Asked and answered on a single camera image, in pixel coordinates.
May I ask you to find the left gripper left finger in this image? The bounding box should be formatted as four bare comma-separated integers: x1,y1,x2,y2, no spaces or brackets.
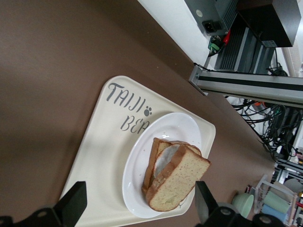
0,181,88,227

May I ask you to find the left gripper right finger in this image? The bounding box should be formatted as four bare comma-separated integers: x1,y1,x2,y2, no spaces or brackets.
195,181,303,227

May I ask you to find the toast bread slice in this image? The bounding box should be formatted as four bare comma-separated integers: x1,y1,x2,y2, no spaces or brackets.
141,137,202,195
144,144,212,212

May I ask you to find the toy fried egg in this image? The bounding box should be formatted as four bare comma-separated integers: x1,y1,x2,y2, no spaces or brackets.
153,144,182,178

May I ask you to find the white round plate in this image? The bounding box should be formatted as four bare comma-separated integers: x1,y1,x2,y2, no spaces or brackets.
122,112,203,218

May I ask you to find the pale green bowl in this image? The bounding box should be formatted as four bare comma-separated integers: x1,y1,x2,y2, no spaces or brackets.
232,192,255,218

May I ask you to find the cream bear print tray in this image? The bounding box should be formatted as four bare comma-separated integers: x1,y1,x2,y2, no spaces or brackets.
59,75,216,227

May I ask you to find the light blue cup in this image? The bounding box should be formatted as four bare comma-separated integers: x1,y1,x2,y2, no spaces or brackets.
261,204,289,226

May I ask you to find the pale green cup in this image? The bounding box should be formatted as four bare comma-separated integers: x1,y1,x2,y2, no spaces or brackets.
262,190,291,213

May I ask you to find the aluminium profile bar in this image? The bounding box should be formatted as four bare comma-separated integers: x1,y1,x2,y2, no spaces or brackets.
188,66,303,106

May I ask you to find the dark grey finned unit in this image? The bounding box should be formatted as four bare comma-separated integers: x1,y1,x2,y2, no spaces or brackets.
214,26,276,75

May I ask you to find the green terminal connector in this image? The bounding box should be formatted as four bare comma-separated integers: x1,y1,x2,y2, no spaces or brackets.
208,42,222,52

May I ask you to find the grey power supply box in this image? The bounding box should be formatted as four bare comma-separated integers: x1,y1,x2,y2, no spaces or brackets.
183,0,239,36

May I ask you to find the black box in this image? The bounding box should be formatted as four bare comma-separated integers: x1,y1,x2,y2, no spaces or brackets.
236,0,303,48

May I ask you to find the white wire cup rack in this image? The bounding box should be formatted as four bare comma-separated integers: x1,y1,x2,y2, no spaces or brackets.
250,174,299,227

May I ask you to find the black cable bundle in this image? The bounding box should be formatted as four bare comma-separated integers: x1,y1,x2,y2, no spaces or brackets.
224,94,303,164

